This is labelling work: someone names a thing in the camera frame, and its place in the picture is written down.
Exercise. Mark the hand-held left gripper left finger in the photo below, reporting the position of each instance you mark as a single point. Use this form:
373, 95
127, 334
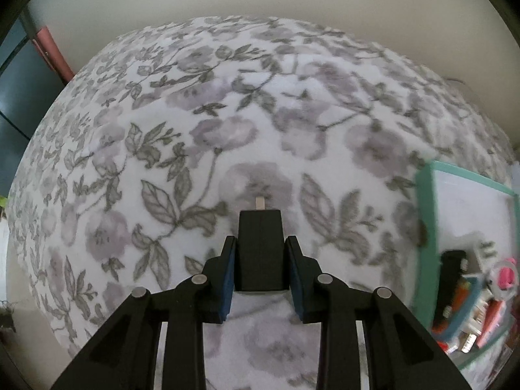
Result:
228, 288

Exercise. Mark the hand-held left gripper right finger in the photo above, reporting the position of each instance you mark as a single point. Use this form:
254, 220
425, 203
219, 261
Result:
295, 292

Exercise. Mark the black wall charger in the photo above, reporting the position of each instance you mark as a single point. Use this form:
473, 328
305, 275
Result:
260, 252

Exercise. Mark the black toy car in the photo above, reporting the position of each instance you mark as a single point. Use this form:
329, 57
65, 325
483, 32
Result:
451, 268

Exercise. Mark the coral and blue foam piece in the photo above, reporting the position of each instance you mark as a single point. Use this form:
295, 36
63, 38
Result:
459, 304
493, 317

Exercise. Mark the teal rimmed white tray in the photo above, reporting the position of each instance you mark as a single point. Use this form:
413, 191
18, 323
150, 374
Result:
459, 211

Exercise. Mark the white smartwatch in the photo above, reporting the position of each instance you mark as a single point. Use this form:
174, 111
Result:
492, 282

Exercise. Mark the pink rolled mat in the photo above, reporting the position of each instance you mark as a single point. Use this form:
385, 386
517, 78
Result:
53, 53

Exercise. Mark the dark wardrobe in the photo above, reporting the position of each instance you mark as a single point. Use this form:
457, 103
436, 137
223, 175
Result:
20, 77

